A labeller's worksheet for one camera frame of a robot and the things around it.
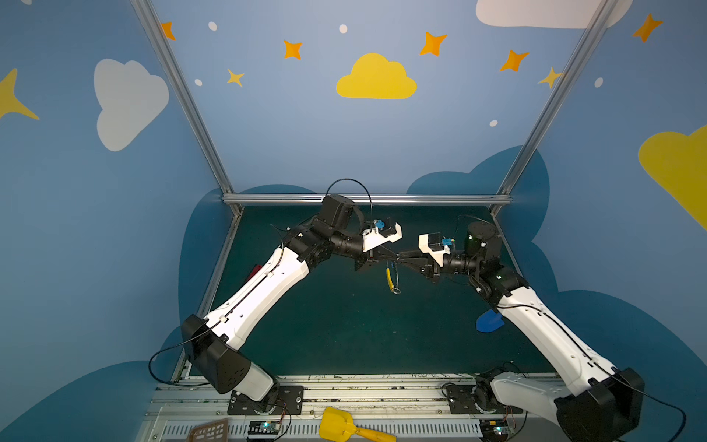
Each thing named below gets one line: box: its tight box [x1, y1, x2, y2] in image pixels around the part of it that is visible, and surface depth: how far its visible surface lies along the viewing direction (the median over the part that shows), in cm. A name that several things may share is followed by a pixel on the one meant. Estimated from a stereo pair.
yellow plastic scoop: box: [319, 407, 398, 442], surface depth 71 cm
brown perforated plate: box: [185, 418, 230, 442], surface depth 71 cm
